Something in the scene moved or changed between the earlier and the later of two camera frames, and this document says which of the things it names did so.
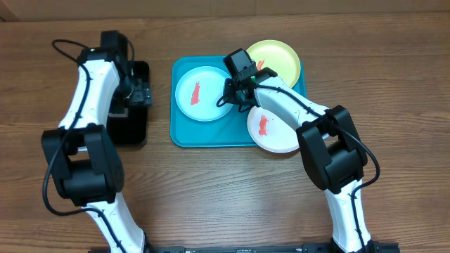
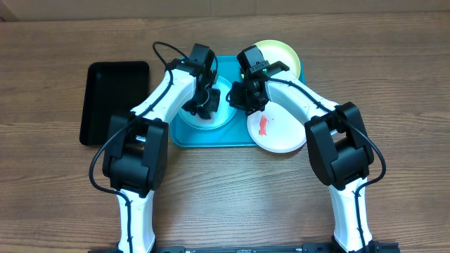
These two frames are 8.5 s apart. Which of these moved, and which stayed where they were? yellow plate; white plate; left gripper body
Moved: left gripper body
Stayed: yellow plate; white plate
